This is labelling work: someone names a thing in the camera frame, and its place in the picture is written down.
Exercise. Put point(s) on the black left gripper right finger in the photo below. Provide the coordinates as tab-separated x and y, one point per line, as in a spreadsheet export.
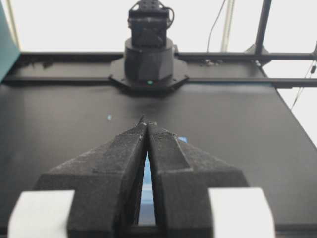
197	195

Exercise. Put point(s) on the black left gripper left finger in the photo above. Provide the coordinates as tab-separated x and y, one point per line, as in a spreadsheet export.
90	196

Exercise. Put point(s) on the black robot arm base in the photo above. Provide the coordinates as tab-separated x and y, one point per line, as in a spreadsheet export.
149	62

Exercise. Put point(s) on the blue towel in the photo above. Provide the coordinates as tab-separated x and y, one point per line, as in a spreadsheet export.
147	215

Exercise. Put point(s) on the teal panel at left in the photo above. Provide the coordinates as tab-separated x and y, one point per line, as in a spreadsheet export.
9	52

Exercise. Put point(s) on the black aluminium frame rail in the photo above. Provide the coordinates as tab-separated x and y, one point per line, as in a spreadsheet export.
95	68

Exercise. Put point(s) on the black vertical frame post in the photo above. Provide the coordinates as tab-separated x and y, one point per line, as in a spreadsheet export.
258	47

